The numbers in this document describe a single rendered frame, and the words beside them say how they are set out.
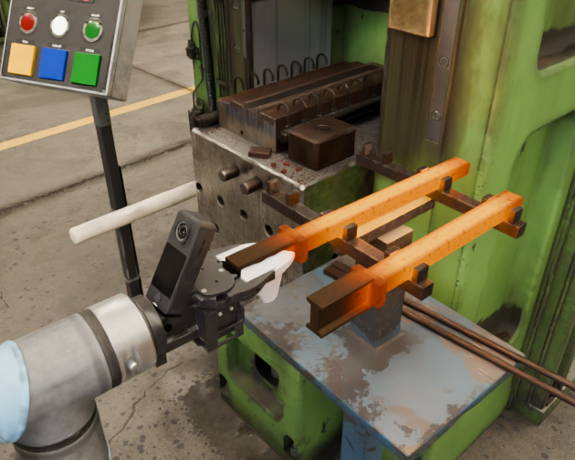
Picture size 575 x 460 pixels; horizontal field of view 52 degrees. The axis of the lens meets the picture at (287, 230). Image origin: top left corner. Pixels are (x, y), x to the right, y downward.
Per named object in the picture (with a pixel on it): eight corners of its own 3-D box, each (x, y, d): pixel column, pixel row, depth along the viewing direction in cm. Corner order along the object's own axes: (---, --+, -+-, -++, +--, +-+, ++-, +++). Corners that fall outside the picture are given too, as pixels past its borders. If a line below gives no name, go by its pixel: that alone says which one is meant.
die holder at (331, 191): (299, 355, 136) (302, 186, 112) (203, 280, 160) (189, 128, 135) (442, 260, 168) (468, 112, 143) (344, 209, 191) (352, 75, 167)
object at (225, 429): (256, 533, 149) (256, 530, 148) (139, 400, 185) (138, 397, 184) (360, 444, 171) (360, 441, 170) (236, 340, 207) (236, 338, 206)
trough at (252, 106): (260, 115, 123) (259, 109, 123) (244, 108, 127) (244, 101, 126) (388, 72, 147) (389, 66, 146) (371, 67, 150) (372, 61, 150)
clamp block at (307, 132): (316, 172, 117) (317, 142, 113) (287, 159, 122) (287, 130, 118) (356, 154, 123) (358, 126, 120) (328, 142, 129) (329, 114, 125)
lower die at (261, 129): (276, 153, 124) (275, 115, 120) (219, 125, 137) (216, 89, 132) (401, 104, 148) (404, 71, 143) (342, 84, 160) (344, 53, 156)
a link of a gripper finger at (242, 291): (260, 267, 74) (199, 293, 70) (260, 256, 73) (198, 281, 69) (281, 287, 71) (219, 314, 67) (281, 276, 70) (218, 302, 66)
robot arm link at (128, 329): (78, 293, 64) (117, 341, 58) (119, 276, 67) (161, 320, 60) (92, 352, 69) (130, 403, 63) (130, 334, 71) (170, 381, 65)
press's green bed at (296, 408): (297, 475, 162) (299, 354, 137) (216, 398, 185) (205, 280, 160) (420, 374, 193) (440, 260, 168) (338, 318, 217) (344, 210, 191)
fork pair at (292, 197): (288, 206, 87) (288, 195, 86) (266, 193, 90) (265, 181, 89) (392, 162, 99) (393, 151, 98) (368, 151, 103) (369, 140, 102)
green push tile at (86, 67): (94, 85, 141) (100, 54, 140) (69, 82, 143) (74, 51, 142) (99, 87, 143) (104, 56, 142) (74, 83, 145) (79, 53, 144)
